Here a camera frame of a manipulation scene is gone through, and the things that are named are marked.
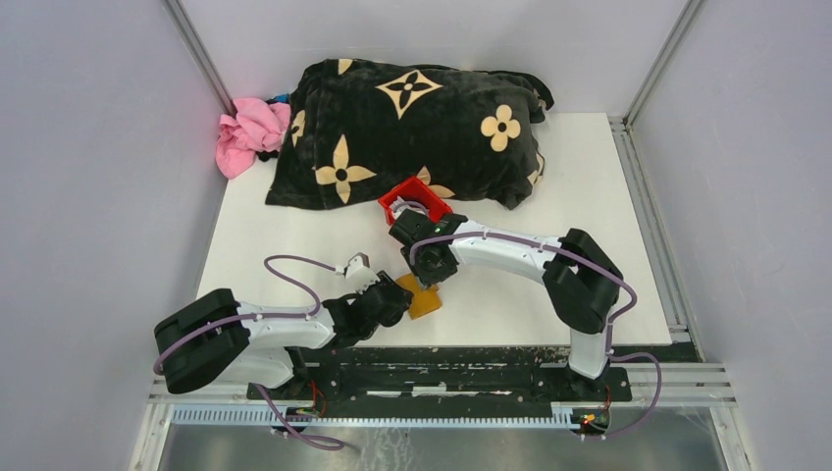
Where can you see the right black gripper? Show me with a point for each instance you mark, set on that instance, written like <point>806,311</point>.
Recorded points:
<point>427,278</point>

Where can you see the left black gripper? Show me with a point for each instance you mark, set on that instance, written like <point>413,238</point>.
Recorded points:
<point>401,309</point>

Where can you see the yellow leather card holder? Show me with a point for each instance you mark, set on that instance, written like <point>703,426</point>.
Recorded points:
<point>424,300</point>

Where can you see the red plastic bin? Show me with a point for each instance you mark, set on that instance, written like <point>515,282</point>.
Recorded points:
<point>415,195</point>

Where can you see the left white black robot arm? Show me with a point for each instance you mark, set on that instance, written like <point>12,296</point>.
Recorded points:
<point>218,338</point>

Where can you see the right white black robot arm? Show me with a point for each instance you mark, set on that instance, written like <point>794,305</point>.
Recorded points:
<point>582,283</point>

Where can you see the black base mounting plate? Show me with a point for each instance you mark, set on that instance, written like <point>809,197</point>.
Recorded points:
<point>445,382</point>

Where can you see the black floral blanket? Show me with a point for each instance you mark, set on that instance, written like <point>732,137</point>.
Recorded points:
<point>359,128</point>

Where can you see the pink cloth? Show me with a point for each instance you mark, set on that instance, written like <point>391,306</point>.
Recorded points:
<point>256,127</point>

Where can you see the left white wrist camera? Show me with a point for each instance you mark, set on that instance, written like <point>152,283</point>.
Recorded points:
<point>357,273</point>

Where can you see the aluminium rail frame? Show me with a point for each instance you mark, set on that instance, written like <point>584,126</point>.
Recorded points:
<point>682,414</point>

